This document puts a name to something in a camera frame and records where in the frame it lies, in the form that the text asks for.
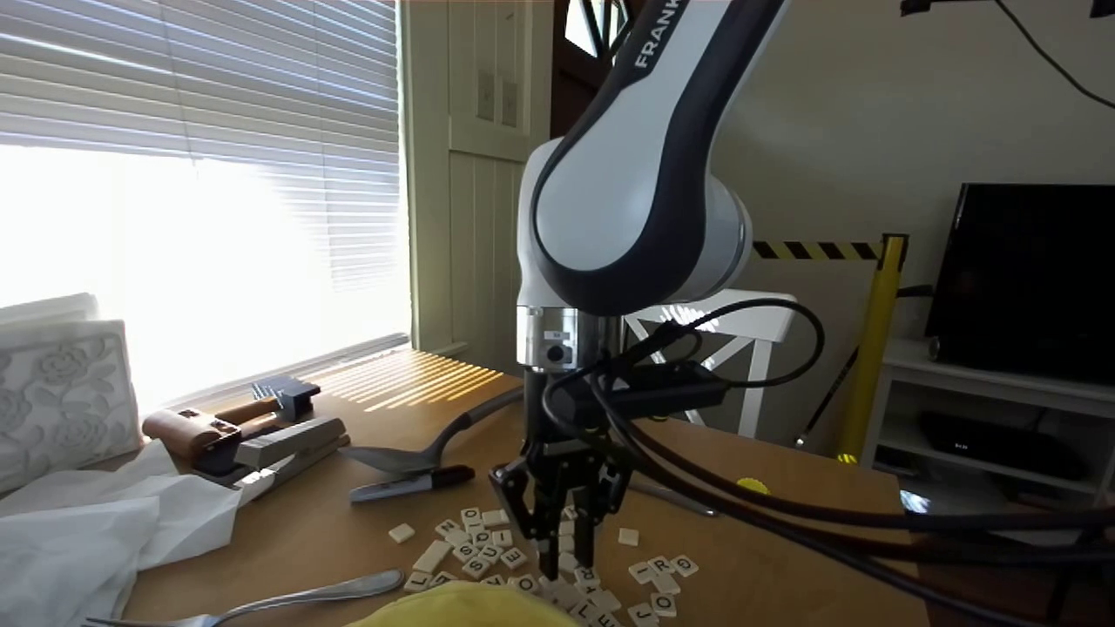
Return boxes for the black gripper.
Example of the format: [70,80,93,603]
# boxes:
[490,372,629,568]

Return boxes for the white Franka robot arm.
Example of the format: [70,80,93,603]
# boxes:
[490,0,785,575]

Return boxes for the yellow banana purse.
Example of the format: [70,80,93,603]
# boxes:
[347,583,577,627]

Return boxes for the pile of white letter tiles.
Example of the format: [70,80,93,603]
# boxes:
[382,505,704,627]

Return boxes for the black spatula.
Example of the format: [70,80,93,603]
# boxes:
[345,392,520,505]

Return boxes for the small yellow bottle cap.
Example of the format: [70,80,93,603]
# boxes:
[735,479,770,494]

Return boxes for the white wooden chair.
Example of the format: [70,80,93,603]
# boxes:
[624,291,805,438]

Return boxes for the small black blue device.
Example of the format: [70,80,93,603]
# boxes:
[254,375,322,423]

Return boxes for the grey stapler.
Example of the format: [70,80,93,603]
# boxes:
[235,419,347,497]

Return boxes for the white tv stand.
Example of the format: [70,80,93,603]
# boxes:
[865,342,1115,513]

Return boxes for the white window blinds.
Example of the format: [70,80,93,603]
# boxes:
[0,0,410,404]

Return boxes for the crumpled white plastic bag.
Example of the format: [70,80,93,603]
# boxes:
[0,441,276,627]

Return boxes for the black tv screen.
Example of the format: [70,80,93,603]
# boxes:
[926,181,1115,382]

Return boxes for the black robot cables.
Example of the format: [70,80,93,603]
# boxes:
[540,295,1115,627]

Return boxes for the brown wooden handle tool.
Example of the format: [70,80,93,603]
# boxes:
[143,400,282,475]

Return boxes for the yellow black barrier post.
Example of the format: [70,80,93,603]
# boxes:
[758,235,909,465]

